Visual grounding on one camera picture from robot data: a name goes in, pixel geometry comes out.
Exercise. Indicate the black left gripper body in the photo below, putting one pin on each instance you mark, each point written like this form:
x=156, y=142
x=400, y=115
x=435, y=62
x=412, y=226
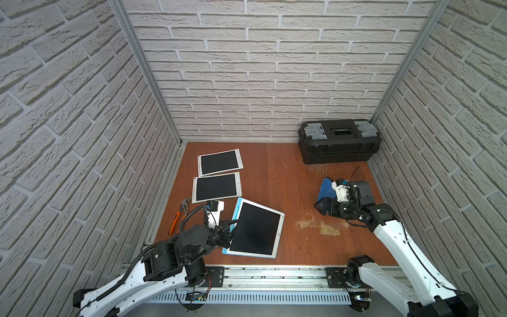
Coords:
x=225, y=236

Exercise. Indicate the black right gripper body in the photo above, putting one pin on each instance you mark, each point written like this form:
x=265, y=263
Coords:
x=344, y=209

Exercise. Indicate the blue microfiber cloth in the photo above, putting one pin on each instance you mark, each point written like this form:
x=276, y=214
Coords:
x=326, y=190

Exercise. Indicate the blue framed drawing tablet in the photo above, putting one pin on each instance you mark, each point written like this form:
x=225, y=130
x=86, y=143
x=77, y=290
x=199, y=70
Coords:
x=256, y=232

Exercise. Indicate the large white drawing tablet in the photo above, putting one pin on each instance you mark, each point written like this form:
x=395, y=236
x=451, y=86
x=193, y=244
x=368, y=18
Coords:
x=216, y=187

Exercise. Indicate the small white drawing tablet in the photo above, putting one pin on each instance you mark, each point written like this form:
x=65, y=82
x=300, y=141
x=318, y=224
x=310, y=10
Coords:
x=221, y=162

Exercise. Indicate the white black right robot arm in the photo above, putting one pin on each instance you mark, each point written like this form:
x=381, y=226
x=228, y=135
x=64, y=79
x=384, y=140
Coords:
x=412, y=261

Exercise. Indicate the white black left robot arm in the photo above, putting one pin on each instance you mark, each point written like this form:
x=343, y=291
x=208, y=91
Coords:
x=160, y=268

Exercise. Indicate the black plastic toolbox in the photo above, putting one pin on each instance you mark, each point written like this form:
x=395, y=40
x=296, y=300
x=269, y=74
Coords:
x=336, y=141

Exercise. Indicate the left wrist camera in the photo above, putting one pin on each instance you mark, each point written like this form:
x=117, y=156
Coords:
x=214, y=209

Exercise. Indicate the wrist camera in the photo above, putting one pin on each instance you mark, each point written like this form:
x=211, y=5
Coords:
x=214, y=209
x=353, y=192

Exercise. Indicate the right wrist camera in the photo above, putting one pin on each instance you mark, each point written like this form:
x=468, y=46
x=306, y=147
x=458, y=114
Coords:
x=353, y=192

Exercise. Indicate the orange handled pliers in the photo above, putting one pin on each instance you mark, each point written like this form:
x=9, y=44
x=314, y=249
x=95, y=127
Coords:
x=180, y=214

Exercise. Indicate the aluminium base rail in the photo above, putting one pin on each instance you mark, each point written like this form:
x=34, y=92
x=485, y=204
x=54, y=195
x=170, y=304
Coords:
x=304, y=285

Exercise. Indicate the right aluminium corner post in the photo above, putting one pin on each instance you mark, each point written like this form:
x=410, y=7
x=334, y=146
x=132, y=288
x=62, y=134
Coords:
x=427, y=28

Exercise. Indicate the aluminium corner post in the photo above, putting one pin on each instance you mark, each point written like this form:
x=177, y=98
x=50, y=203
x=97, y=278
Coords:
x=427, y=28
x=128, y=29

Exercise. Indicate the left aluminium corner post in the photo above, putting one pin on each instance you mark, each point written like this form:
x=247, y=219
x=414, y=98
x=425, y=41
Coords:
x=128, y=29

